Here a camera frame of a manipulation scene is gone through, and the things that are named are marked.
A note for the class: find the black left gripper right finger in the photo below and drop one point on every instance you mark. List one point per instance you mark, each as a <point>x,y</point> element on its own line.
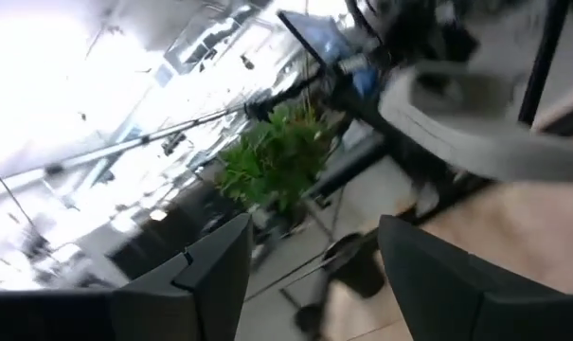
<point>428,284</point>

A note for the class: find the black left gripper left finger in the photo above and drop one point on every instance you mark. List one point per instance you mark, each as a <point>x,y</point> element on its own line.
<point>220,265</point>

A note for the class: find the grey rubber slide sandal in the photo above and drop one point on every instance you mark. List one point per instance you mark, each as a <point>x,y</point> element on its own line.
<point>480,151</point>

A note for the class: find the green potted plant black pot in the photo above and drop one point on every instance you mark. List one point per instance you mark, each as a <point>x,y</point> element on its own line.
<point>276,161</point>

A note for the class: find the monitor with blue screen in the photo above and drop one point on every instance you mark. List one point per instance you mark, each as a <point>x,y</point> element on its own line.
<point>328,42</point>

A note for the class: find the black metal table frame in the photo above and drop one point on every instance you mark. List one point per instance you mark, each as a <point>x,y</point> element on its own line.
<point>544,61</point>

